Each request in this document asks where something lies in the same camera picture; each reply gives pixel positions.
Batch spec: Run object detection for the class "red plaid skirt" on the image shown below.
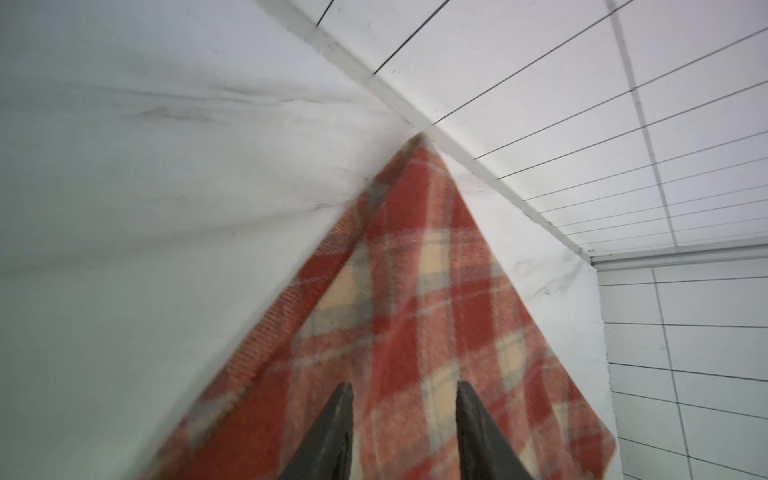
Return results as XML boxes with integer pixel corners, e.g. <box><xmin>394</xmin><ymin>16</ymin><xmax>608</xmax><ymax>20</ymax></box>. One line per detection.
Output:
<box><xmin>142</xmin><ymin>134</ymin><xmax>617</xmax><ymax>479</ymax></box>

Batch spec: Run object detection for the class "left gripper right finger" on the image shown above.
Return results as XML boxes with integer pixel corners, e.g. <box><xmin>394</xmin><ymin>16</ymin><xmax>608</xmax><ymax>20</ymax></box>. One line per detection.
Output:
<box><xmin>455</xmin><ymin>380</ymin><xmax>533</xmax><ymax>480</ymax></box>

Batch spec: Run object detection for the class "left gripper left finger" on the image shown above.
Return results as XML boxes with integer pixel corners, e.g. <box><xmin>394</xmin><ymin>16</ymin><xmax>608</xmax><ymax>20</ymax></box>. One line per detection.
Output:
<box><xmin>278</xmin><ymin>382</ymin><xmax>354</xmax><ymax>480</ymax></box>

